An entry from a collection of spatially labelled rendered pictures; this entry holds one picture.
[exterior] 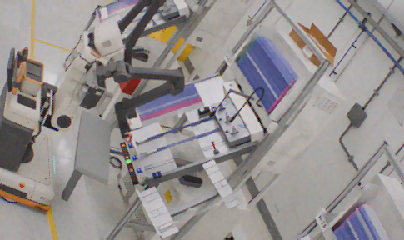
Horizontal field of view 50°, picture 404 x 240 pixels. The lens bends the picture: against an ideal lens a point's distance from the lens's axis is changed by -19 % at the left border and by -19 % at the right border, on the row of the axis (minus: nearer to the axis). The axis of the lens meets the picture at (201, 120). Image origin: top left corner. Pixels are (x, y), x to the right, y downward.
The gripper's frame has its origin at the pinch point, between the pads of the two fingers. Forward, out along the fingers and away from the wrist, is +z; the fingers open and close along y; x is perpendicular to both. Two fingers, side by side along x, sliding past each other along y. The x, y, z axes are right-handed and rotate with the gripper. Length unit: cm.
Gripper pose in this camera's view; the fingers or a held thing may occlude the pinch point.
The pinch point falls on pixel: (127, 136)
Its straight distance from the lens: 320.3
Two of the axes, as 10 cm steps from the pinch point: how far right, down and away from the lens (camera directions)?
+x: -9.4, 3.0, -1.6
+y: -3.2, -6.5, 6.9
